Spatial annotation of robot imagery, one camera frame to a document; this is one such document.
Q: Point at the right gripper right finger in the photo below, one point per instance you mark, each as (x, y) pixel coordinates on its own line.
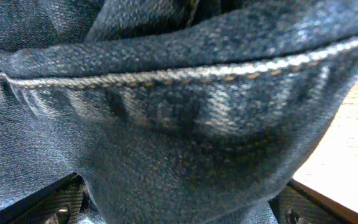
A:
(299, 204)

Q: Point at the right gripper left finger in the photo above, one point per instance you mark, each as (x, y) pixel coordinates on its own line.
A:
(64, 201)

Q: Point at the blue denim jeans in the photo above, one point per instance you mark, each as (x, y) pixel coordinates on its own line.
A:
(170, 111)

